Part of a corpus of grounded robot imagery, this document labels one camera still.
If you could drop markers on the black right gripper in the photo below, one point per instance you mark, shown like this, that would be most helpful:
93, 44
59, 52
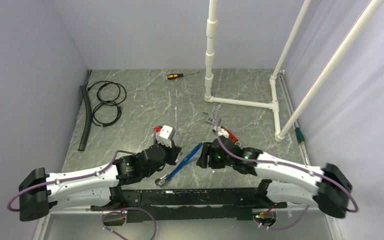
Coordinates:
202, 161

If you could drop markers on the blue cable lock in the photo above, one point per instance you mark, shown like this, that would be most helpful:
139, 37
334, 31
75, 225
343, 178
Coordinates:
160, 182

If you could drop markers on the green handled screwdriver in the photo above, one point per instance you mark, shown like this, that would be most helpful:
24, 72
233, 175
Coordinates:
299, 136

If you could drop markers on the orange handled screwdriver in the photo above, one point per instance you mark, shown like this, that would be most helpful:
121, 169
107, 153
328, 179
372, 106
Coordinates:
173, 76

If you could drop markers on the red handled adjustable wrench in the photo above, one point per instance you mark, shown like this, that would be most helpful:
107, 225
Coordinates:
210, 118

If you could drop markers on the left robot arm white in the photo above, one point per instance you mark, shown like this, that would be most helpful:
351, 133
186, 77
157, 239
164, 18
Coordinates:
41, 192

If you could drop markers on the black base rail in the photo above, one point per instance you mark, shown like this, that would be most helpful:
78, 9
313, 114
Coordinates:
189, 204

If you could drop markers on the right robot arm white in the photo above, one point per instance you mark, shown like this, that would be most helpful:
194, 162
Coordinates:
282, 181

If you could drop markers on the black foam tube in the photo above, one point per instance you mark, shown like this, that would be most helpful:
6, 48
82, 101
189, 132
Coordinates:
88, 119

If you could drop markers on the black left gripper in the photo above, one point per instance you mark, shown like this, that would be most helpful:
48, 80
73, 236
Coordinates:
173, 152

